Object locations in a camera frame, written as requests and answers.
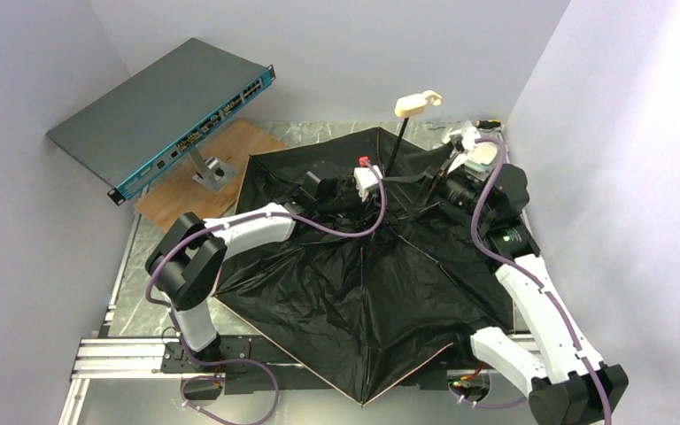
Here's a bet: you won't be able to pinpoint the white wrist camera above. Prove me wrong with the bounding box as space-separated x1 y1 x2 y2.
353 156 383 202
442 120 481 174

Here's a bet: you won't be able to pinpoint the metal switch stand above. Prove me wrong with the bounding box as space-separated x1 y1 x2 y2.
188 148 239 193

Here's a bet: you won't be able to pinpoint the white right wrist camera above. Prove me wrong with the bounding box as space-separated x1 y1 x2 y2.
442 120 481 174

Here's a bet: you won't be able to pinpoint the wooden board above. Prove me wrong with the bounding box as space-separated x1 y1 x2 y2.
135 119 287 231

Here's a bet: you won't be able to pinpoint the mint green umbrella case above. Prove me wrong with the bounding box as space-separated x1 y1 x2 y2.
470 142 500 170

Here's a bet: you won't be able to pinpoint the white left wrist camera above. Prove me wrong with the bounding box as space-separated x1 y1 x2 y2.
353 156 383 202

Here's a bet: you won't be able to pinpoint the grey blue network switch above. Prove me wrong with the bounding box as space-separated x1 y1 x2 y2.
46 38 276 205

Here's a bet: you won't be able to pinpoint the beige umbrella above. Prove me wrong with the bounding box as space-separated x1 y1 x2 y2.
211 89 517 407

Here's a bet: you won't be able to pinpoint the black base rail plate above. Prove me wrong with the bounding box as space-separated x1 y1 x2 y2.
158 336 480 395

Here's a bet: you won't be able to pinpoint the aluminium frame rails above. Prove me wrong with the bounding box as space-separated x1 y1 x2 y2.
58 131 608 425

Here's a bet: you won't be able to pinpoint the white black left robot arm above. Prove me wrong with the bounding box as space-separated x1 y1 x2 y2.
145 158 382 364

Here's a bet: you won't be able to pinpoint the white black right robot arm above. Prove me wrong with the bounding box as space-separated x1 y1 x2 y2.
429 165 629 424

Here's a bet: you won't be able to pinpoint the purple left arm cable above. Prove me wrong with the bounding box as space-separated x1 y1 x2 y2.
144 161 388 425

